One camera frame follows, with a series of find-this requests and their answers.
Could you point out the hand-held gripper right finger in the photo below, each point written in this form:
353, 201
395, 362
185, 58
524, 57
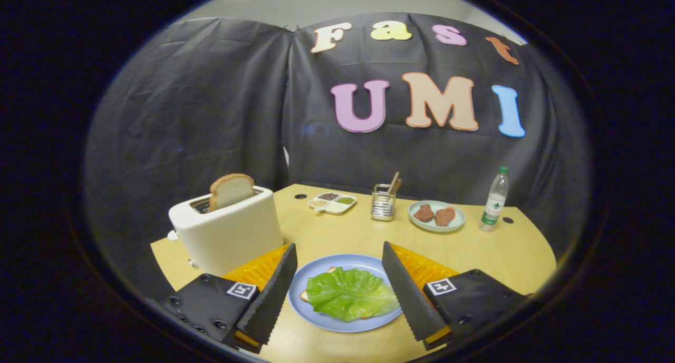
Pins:
406, 292

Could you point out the brown meat patty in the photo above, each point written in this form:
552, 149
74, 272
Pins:
423, 213

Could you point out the light blue plate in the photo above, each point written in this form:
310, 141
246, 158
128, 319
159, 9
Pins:
327, 326

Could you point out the reddish meat patty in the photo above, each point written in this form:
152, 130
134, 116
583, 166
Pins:
445, 216

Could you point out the wooden stick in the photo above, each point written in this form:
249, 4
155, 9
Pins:
397, 186
394, 179

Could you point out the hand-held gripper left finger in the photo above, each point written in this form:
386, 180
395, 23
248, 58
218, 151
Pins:
274, 289

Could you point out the green lettuce leaf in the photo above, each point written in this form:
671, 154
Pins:
348, 294

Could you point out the bread slice in toaster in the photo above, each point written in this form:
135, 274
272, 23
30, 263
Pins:
232, 190

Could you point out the clear plastic water bottle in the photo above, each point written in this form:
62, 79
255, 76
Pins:
493, 204

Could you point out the white toaster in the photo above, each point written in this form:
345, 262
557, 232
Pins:
232, 236

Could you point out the white divided condiment dish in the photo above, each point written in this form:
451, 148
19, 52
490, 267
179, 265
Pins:
332, 203

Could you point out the pale green plate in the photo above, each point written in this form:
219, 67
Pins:
422, 226

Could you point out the bread slice under lettuce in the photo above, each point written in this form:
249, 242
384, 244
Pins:
304, 296

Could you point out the black backdrop cloth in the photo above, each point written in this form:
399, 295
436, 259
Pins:
184, 115

